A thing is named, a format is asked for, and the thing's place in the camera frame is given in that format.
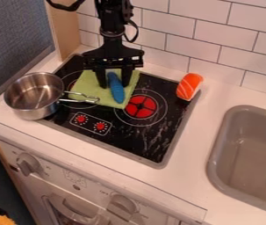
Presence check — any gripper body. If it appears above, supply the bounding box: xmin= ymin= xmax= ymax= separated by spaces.
xmin=81 ymin=29 xmax=146 ymax=73

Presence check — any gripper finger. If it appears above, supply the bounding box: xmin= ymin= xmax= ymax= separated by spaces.
xmin=120 ymin=66 xmax=134 ymax=88
xmin=93 ymin=68 xmax=110 ymax=90

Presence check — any green cloth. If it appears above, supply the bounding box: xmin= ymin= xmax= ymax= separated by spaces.
xmin=67 ymin=69 xmax=142 ymax=110

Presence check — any blue fork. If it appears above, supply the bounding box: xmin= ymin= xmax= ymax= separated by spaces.
xmin=105 ymin=71 xmax=127 ymax=105

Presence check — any toy stove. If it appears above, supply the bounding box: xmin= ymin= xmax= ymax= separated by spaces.
xmin=39 ymin=54 xmax=202 ymax=170

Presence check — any orange toy sushi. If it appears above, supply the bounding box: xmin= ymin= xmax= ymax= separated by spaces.
xmin=175 ymin=72 xmax=205 ymax=102

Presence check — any silver pot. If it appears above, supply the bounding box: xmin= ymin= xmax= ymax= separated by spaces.
xmin=2 ymin=71 xmax=101 ymax=121

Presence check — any toy sink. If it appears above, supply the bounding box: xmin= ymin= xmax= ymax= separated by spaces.
xmin=205 ymin=105 xmax=266 ymax=218

